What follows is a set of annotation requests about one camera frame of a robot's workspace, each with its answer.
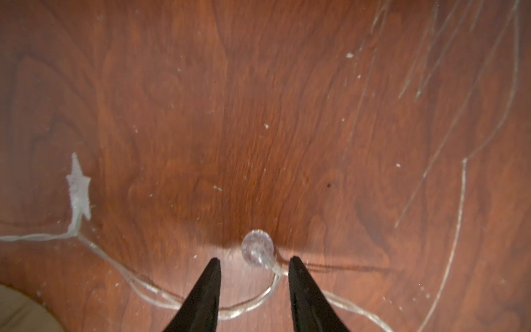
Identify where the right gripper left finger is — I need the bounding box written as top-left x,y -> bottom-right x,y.
163,257 -> 221,332

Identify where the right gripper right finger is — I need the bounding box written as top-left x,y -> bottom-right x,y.
288,256 -> 349,332

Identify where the clear string light wire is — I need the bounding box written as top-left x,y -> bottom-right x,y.
0,152 -> 521,332

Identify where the small green christmas tree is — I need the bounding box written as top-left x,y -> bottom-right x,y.
1,285 -> 65,332

